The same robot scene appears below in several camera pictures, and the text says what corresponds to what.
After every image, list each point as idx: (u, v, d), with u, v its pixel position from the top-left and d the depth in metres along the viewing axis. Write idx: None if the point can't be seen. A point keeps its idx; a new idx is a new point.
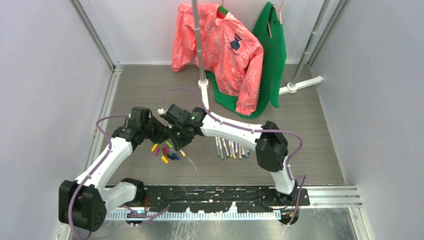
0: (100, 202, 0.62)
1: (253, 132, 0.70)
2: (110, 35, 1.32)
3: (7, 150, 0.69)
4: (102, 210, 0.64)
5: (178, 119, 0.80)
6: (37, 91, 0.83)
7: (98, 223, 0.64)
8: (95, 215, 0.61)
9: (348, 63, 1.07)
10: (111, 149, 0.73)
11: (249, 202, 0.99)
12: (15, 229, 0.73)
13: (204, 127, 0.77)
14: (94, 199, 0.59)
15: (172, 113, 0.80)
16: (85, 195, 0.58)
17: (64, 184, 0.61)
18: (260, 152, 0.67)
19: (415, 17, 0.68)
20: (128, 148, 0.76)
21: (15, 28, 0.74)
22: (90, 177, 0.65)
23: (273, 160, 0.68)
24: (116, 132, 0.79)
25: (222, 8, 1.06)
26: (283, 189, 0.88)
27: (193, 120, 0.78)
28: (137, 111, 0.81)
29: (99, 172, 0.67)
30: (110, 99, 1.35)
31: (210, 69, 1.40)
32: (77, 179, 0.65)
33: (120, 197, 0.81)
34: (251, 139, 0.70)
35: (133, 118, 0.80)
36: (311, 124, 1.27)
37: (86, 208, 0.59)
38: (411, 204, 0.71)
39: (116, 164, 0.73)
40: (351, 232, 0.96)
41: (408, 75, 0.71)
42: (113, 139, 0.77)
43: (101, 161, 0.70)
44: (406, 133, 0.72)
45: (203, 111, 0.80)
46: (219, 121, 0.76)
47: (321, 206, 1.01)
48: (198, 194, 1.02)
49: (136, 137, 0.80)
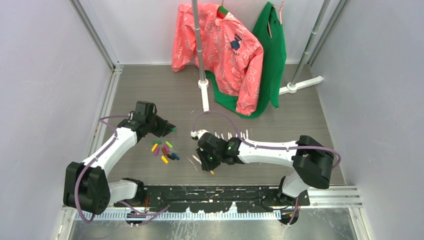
0: (104, 185, 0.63)
1: (288, 149, 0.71)
2: (110, 35, 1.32)
3: (7, 150, 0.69)
4: (106, 195, 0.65)
5: (216, 148, 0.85)
6: (37, 91, 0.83)
7: (101, 207, 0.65)
8: (99, 198, 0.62)
9: (348, 63, 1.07)
10: (117, 137, 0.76)
11: (249, 202, 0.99)
12: (15, 229, 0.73)
13: (241, 154, 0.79)
14: (100, 181, 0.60)
15: (211, 142, 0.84)
16: (93, 177, 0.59)
17: (71, 165, 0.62)
18: (301, 170, 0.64)
19: (415, 17, 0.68)
20: (133, 138, 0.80)
21: (15, 28, 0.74)
22: (97, 159, 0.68)
23: (318, 177, 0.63)
24: (121, 123, 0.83)
25: (222, 8, 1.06)
26: (291, 192, 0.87)
27: (230, 150, 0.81)
28: (142, 105, 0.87)
29: (106, 156, 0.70)
30: (110, 99, 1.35)
31: (210, 69, 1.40)
32: (84, 161, 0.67)
33: (121, 193, 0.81)
34: (287, 156, 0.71)
35: (138, 111, 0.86)
36: (311, 124, 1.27)
37: (92, 190, 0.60)
38: (411, 204, 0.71)
39: (121, 151, 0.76)
40: (351, 232, 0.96)
41: (408, 76, 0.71)
42: (120, 128, 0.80)
43: (107, 146, 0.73)
44: (406, 133, 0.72)
45: (238, 139, 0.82)
46: (254, 145, 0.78)
47: (321, 205, 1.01)
48: (197, 194, 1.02)
49: (140, 128, 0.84)
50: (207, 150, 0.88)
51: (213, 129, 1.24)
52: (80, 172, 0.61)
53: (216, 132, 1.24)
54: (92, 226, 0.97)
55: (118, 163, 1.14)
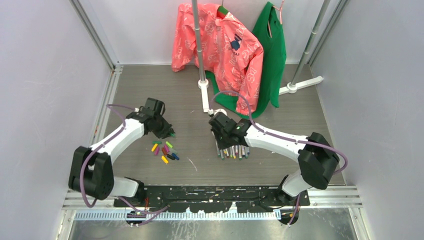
0: (110, 171, 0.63)
1: (297, 142, 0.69)
2: (110, 35, 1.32)
3: (7, 150, 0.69)
4: (110, 182, 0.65)
5: (224, 127, 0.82)
6: (37, 91, 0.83)
7: (104, 194, 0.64)
8: (104, 183, 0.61)
9: (348, 63, 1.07)
10: (125, 127, 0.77)
11: (249, 202, 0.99)
12: (15, 229, 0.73)
13: (248, 136, 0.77)
14: (106, 166, 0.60)
15: (220, 120, 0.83)
16: (100, 161, 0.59)
17: (78, 149, 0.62)
18: (304, 164, 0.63)
19: (415, 17, 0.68)
20: (140, 130, 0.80)
21: (14, 28, 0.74)
22: (104, 145, 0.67)
23: (318, 175, 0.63)
24: (130, 115, 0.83)
25: (222, 8, 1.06)
26: (289, 189, 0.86)
27: (239, 130, 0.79)
28: (152, 101, 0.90)
29: (113, 143, 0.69)
30: (110, 99, 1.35)
31: (210, 69, 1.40)
32: (91, 146, 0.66)
33: (124, 188, 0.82)
34: (294, 149, 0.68)
35: (147, 107, 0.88)
36: (311, 124, 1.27)
37: (98, 174, 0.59)
38: (411, 204, 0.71)
39: (128, 140, 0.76)
40: (351, 232, 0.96)
41: (408, 76, 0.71)
42: (128, 119, 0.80)
43: (117, 133, 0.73)
44: (406, 133, 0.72)
45: (248, 122, 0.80)
46: (263, 131, 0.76)
47: (321, 205, 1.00)
48: (198, 194, 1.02)
49: (148, 122, 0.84)
50: (215, 129, 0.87)
51: None
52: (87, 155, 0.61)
53: None
54: (92, 226, 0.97)
55: (118, 163, 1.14)
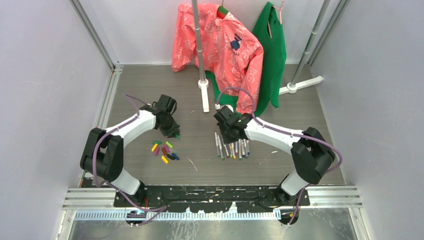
0: (120, 154, 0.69)
1: (292, 135, 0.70)
2: (110, 35, 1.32)
3: (7, 150, 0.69)
4: (119, 165, 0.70)
5: (227, 120, 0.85)
6: (37, 91, 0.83)
7: (113, 176, 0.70)
8: (114, 165, 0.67)
9: (348, 63, 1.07)
10: (138, 116, 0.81)
11: (249, 203, 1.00)
12: (15, 229, 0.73)
13: (248, 129, 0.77)
14: (118, 147, 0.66)
15: (223, 113, 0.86)
16: (113, 143, 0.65)
17: (94, 130, 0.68)
18: (297, 156, 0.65)
19: (416, 17, 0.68)
20: (151, 121, 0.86)
21: (15, 28, 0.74)
22: (118, 129, 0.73)
23: (310, 169, 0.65)
24: (144, 107, 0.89)
25: (222, 8, 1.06)
26: (288, 189, 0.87)
27: (240, 123, 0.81)
28: (165, 98, 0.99)
29: (125, 129, 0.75)
30: (110, 99, 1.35)
31: (210, 69, 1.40)
32: (106, 129, 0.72)
33: (126, 181, 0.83)
34: (289, 141, 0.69)
35: (160, 103, 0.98)
36: (311, 124, 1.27)
37: (109, 155, 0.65)
38: (411, 204, 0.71)
39: (140, 129, 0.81)
40: (351, 232, 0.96)
41: (408, 76, 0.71)
42: (142, 111, 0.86)
43: (130, 121, 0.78)
44: (407, 133, 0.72)
45: (249, 115, 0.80)
46: (262, 124, 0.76)
47: (321, 205, 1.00)
48: (197, 194, 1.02)
49: (159, 115, 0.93)
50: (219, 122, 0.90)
51: (213, 130, 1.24)
52: (101, 136, 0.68)
53: (216, 132, 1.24)
54: (92, 226, 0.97)
55: None
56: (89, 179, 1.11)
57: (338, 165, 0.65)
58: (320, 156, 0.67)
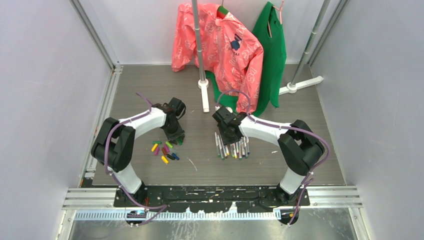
0: (131, 144, 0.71)
1: (280, 128, 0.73)
2: (110, 35, 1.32)
3: (7, 151, 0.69)
4: (129, 155, 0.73)
5: (224, 119, 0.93)
6: (37, 91, 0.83)
7: (122, 165, 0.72)
8: (125, 154, 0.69)
9: (348, 63, 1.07)
10: (150, 112, 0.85)
11: (249, 202, 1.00)
12: (15, 229, 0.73)
13: (242, 125, 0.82)
14: (130, 136, 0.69)
15: (220, 113, 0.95)
16: (125, 132, 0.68)
17: (109, 120, 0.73)
18: (284, 147, 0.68)
19: (416, 17, 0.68)
20: (161, 119, 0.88)
21: (15, 28, 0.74)
22: (131, 121, 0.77)
23: (296, 158, 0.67)
24: (155, 104, 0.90)
25: (222, 8, 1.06)
26: (287, 187, 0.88)
27: (234, 121, 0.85)
28: (175, 100, 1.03)
29: (137, 122, 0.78)
30: (110, 99, 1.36)
31: (210, 69, 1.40)
32: (120, 119, 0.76)
33: (130, 179, 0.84)
34: (277, 133, 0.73)
35: (171, 104, 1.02)
36: (311, 124, 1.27)
37: (121, 142, 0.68)
38: (411, 203, 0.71)
39: (151, 124, 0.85)
40: (351, 232, 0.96)
41: (408, 76, 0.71)
42: (153, 107, 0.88)
43: (142, 116, 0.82)
44: (407, 133, 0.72)
45: (244, 114, 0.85)
46: (254, 120, 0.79)
47: (321, 205, 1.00)
48: (197, 194, 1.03)
49: (169, 114, 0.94)
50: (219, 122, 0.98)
51: (213, 130, 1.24)
52: (114, 126, 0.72)
53: (216, 132, 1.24)
54: (92, 226, 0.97)
55: None
56: (89, 179, 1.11)
57: (327, 155, 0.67)
58: (308, 147, 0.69)
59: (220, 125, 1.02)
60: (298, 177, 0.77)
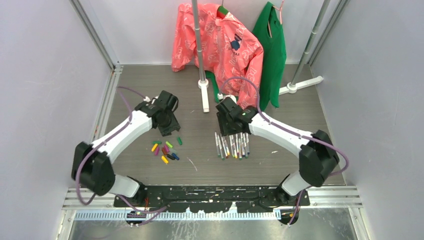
0: (109, 171, 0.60)
1: (301, 137, 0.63)
2: (110, 35, 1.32)
3: (7, 151, 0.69)
4: (110, 179, 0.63)
5: (229, 112, 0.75)
6: (37, 91, 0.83)
7: (105, 190, 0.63)
8: (103, 182, 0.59)
9: (348, 63, 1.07)
10: (131, 121, 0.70)
11: (249, 203, 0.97)
12: (15, 229, 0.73)
13: (252, 124, 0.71)
14: (106, 163, 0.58)
15: (225, 105, 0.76)
16: (99, 160, 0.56)
17: (79, 145, 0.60)
18: (304, 160, 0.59)
19: (416, 17, 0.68)
20: (147, 124, 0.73)
21: (15, 27, 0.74)
22: (106, 143, 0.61)
23: (315, 172, 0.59)
24: (139, 105, 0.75)
25: (222, 8, 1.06)
26: (288, 188, 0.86)
27: (243, 116, 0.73)
28: (165, 94, 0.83)
29: (116, 140, 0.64)
30: (110, 99, 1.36)
31: (210, 69, 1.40)
32: (94, 142, 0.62)
33: (125, 184, 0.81)
34: (297, 143, 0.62)
35: (160, 99, 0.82)
36: (311, 124, 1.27)
37: (95, 173, 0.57)
38: (411, 203, 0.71)
39: (133, 137, 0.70)
40: (351, 232, 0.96)
41: (408, 76, 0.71)
42: (134, 112, 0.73)
43: (119, 131, 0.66)
44: (406, 134, 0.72)
45: (255, 109, 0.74)
46: (269, 121, 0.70)
47: (321, 206, 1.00)
48: (197, 194, 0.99)
49: (158, 114, 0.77)
50: (220, 113, 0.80)
51: (213, 130, 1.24)
52: (88, 151, 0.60)
53: (216, 132, 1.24)
54: (92, 226, 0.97)
55: (118, 163, 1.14)
56: None
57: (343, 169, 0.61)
58: (326, 160, 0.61)
59: (219, 117, 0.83)
60: (304, 181, 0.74)
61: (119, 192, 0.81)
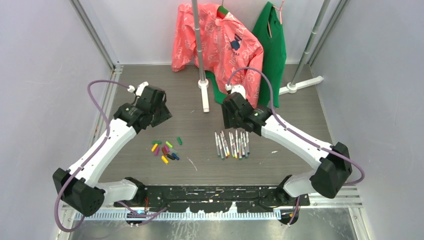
0: (92, 194, 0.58)
1: (320, 148, 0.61)
2: (110, 35, 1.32)
3: (7, 150, 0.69)
4: (98, 197, 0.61)
5: (239, 110, 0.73)
6: (37, 91, 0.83)
7: (97, 206, 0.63)
8: (89, 205, 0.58)
9: (348, 63, 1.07)
10: (109, 136, 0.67)
11: (249, 202, 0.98)
12: (15, 229, 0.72)
13: (266, 128, 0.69)
14: (86, 190, 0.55)
15: (236, 101, 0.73)
16: (78, 189, 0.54)
17: (55, 174, 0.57)
18: (321, 173, 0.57)
19: (416, 17, 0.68)
20: (130, 132, 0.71)
21: (15, 27, 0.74)
22: (82, 168, 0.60)
23: (331, 186, 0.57)
24: (118, 112, 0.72)
25: (222, 8, 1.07)
26: (289, 189, 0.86)
27: (255, 117, 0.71)
28: (150, 91, 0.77)
29: (93, 163, 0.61)
30: (110, 99, 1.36)
31: (210, 69, 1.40)
32: (71, 168, 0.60)
33: (121, 192, 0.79)
34: (316, 155, 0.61)
35: (144, 98, 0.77)
36: (311, 124, 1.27)
37: (79, 201, 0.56)
38: (411, 203, 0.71)
39: (114, 153, 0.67)
40: (351, 232, 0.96)
41: (408, 76, 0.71)
42: (113, 121, 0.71)
43: (96, 151, 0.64)
44: (407, 134, 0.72)
45: (268, 111, 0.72)
46: (285, 126, 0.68)
47: (321, 205, 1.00)
48: (198, 194, 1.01)
49: (140, 119, 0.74)
50: (227, 109, 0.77)
51: (213, 130, 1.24)
52: (66, 179, 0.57)
53: (216, 132, 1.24)
54: (92, 226, 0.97)
55: (118, 163, 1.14)
56: None
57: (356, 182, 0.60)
58: (340, 171, 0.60)
59: (224, 111, 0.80)
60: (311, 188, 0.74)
61: (114, 200, 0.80)
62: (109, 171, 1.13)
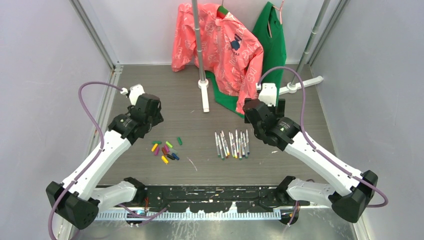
0: (85, 206, 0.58)
1: (351, 177, 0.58)
2: (110, 35, 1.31)
3: (7, 151, 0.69)
4: (92, 210, 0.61)
5: (261, 120, 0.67)
6: (38, 91, 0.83)
7: (91, 218, 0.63)
8: (82, 219, 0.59)
9: (347, 63, 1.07)
10: (102, 148, 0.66)
11: (249, 202, 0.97)
12: (15, 229, 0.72)
13: (293, 145, 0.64)
14: (79, 203, 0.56)
15: (259, 112, 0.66)
16: (71, 202, 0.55)
17: (48, 189, 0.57)
18: (349, 201, 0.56)
19: (415, 17, 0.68)
20: (125, 144, 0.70)
21: (15, 27, 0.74)
22: (76, 182, 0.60)
23: (356, 214, 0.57)
24: (112, 124, 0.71)
25: (222, 8, 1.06)
26: (293, 193, 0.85)
27: (280, 131, 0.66)
28: (144, 100, 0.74)
29: (86, 177, 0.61)
30: (110, 99, 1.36)
31: (210, 69, 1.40)
32: (64, 181, 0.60)
33: (118, 197, 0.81)
34: (346, 183, 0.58)
35: (138, 108, 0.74)
36: (311, 124, 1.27)
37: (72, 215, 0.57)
38: (411, 203, 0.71)
39: (107, 166, 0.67)
40: (351, 232, 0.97)
41: (408, 76, 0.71)
42: (107, 133, 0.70)
43: (90, 164, 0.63)
44: (406, 134, 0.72)
45: (294, 126, 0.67)
46: (315, 148, 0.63)
47: (321, 205, 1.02)
48: (197, 194, 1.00)
49: (135, 130, 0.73)
50: (248, 116, 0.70)
51: (213, 130, 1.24)
52: (59, 193, 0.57)
53: (216, 132, 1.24)
54: (92, 226, 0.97)
55: (118, 163, 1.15)
56: None
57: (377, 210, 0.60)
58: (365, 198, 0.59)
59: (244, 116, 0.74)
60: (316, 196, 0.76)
61: (113, 205, 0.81)
62: (109, 171, 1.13)
